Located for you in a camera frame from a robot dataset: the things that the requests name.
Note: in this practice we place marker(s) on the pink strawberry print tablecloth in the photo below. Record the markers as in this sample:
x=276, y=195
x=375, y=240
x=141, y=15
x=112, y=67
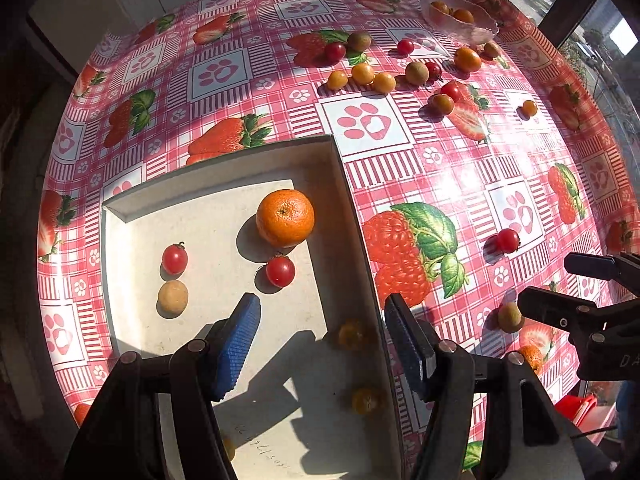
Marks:
x=280, y=110

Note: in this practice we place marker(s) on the black window frame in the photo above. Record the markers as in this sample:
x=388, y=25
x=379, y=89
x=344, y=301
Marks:
x=565, y=5

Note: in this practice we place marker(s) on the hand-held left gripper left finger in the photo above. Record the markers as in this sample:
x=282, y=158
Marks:
x=240, y=340

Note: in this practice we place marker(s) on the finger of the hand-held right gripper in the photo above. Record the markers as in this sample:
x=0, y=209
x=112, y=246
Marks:
x=600, y=266
x=550, y=307

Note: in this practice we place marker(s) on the cherry tomato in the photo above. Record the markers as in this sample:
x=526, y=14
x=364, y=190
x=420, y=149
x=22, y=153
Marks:
x=405, y=46
x=508, y=240
x=434, y=70
x=174, y=259
x=280, y=271
x=335, y=51
x=451, y=91

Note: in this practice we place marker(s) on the clear glass bowl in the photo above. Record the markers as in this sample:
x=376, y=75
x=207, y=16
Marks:
x=470, y=35

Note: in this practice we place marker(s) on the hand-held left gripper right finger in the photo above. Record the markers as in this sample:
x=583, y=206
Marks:
x=407, y=345

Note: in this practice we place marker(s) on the person's right forearm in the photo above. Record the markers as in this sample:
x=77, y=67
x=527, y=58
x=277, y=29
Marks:
x=629, y=410

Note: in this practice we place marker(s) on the white square tray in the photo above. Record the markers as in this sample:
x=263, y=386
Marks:
x=210, y=220

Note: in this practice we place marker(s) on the large kumquat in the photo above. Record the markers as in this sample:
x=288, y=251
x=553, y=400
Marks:
x=467, y=59

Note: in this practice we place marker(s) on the white cabinet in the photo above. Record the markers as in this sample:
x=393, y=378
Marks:
x=100, y=5

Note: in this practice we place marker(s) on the red plastic stool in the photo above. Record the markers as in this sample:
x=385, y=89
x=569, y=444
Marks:
x=585, y=410

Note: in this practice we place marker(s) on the mandarin orange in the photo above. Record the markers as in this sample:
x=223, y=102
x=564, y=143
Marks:
x=285, y=218
x=530, y=357

